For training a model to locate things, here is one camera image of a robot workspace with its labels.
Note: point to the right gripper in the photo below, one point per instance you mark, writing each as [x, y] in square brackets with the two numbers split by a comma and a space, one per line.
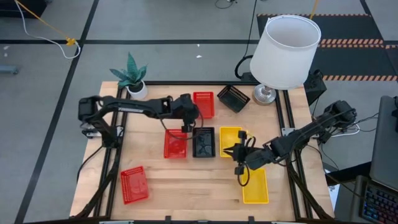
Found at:
[252, 155]

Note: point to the black device box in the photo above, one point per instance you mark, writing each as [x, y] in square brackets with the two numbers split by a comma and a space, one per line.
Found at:
[315, 88]

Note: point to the backlit keyboard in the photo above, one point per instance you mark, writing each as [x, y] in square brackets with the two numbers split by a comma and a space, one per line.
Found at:
[381, 205]

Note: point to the black plastic basket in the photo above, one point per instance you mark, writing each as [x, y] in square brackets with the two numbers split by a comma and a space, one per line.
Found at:
[233, 98]
[203, 143]

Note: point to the grey floor bracket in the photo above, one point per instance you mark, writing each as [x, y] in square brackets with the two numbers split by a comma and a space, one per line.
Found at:
[7, 69]

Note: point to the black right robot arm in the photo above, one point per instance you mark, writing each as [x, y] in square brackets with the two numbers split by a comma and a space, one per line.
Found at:
[311, 132]

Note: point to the grey laptop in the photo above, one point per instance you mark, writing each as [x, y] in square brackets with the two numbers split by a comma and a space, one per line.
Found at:
[385, 146]

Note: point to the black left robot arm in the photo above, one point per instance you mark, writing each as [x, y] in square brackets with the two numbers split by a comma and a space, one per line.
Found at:
[130, 107]

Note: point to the table lamp white shade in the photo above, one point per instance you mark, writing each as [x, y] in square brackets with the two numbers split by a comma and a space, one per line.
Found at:
[284, 53]

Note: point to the black hazard-striped floor mat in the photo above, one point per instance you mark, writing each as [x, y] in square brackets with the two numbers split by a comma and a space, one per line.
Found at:
[348, 29]

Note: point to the yellow plastic basket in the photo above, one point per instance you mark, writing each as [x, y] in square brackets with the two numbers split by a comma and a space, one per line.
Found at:
[256, 189]
[229, 138]

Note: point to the black aluminium table frame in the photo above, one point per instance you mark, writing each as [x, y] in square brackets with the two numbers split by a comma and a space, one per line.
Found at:
[186, 83]

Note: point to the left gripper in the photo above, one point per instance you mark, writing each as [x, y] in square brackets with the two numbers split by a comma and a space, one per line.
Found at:
[185, 109]

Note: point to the green plant in white pot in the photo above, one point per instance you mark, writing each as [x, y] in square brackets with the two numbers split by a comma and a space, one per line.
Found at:
[136, 91]

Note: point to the red plastic basket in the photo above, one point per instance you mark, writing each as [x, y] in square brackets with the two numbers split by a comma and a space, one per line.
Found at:
[175, 147]
[134, 185]
[206, 104]

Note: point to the black furniture base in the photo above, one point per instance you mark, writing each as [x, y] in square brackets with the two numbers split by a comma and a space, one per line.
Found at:
[6, 11]

